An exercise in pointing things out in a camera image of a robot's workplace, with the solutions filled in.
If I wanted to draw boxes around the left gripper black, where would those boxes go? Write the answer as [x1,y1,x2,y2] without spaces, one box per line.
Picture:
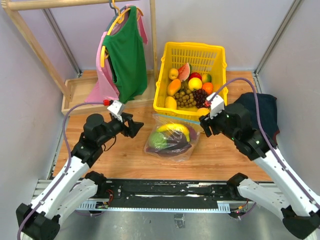
[97,112,144,146]

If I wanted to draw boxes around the yellow banana toy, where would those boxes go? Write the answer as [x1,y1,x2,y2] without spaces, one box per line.
[156,123,191,142]

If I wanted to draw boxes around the purple cable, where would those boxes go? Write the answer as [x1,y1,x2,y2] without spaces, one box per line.
[16,99,111,240]
[211,77,320,218]

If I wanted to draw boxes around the yellow lemon toy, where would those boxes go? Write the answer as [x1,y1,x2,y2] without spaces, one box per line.
[164,96,177,110]

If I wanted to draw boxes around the orange fruit toy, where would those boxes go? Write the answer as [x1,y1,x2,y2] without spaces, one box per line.
[202,82,214,95]

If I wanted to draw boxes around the green red mango toy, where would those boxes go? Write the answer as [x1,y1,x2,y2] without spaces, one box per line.
[201,73,212,84]

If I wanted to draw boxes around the wooden clothes rack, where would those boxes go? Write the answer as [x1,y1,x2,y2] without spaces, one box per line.
[1,0,158,117]

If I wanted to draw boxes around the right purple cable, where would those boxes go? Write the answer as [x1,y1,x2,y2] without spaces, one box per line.
[211,77,320,218]

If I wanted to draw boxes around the yellow peach toy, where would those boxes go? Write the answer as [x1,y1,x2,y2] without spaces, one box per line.
[168,68,179,81]

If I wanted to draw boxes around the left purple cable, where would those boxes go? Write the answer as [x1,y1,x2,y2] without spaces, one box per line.
[16,99,111,240]

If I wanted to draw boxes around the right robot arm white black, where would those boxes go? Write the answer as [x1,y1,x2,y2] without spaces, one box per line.
[199,102,320,240]

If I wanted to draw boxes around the green cabbage toy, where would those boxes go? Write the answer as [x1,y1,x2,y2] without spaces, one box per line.
[148,131,168,150]

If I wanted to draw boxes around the yellow plastic basket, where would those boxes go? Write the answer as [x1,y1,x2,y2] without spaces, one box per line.
[153,41,227,121]

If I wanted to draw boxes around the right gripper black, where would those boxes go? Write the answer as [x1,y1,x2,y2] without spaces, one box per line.
[199,106,238,142]

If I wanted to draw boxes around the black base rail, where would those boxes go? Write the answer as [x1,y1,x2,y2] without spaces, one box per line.
[69,178,251,215]

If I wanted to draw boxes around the green tank top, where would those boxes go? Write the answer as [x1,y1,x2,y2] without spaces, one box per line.
[102,5,148,104]

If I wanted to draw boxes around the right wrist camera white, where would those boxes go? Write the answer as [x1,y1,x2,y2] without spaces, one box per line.
[205,92,225,119]

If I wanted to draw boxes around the watermelon slice toy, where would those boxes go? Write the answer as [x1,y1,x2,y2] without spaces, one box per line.
[177,62,192,82]

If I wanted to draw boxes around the orange mango toy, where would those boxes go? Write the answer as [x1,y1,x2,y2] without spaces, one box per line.
[167,78,182,97]

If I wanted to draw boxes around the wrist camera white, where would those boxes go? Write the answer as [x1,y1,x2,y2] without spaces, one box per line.
[205,92,225,119]
[107,100,125,123]

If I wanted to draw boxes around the yellow clothes hanger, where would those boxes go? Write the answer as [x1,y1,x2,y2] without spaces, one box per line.
[100,0,145,68]

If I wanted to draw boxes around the pink shirt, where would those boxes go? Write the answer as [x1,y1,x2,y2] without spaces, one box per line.
[86,5,148,102]

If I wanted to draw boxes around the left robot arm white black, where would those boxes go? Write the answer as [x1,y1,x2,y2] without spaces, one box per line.
[16,112,144,240]

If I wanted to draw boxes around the purple eggplant toy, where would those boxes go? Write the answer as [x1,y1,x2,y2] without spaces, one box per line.
[144,124,200,158]

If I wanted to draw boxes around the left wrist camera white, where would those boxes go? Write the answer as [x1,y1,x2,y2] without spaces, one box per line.
[107,100,125,123]

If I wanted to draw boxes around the dark navy cloth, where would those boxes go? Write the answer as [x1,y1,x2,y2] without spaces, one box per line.
[235,92,280,145]

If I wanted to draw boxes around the green grape bunch toy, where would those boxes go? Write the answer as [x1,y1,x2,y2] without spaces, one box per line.
[173,89,197,108]

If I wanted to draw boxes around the clear zip top bag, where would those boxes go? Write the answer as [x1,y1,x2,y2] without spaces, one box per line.
[144,114,203,162]

